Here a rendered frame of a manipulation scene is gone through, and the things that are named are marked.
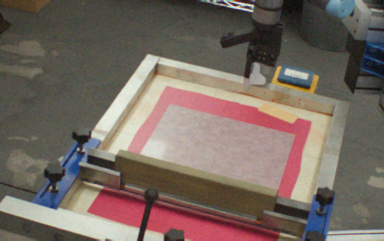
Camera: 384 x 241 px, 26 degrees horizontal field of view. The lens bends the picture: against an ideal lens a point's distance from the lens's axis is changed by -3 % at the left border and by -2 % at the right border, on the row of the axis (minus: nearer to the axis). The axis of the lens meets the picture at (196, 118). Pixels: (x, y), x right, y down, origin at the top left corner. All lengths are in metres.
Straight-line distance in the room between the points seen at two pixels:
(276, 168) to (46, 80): 2.43
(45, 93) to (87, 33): 0.76
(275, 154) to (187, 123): 0.24
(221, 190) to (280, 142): 0.39
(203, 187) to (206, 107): 0.47
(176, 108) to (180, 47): 2.58
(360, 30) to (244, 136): 0.51
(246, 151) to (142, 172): 0.36
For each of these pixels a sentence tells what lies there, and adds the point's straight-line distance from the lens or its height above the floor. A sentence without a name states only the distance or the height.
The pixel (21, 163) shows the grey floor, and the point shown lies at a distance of 3.65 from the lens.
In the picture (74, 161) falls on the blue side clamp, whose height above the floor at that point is 1.01.
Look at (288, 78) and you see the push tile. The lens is 2.45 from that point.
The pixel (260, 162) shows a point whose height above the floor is 0.97.
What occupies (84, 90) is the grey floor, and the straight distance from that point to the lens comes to 4.23.
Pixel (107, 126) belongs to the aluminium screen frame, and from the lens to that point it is 2.03.
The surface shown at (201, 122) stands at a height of 0.97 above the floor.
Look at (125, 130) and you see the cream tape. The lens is 2.08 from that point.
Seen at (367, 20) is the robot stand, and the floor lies 1.19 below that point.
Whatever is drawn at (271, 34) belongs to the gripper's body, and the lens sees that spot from 2.22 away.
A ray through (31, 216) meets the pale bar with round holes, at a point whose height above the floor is 1.04.
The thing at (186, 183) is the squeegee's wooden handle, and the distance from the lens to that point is 1.79.
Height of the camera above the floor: 2.06
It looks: 30 degrees down
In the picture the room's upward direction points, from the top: 9 degrees clockwise
